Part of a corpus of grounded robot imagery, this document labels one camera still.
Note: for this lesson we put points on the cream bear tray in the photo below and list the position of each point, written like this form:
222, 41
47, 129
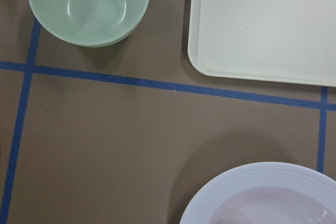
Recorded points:
290, 41

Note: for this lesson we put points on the white round plate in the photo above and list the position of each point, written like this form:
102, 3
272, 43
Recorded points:
266, 192

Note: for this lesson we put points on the mint green bowl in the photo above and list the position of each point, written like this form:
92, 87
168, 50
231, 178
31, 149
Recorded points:
89, 23

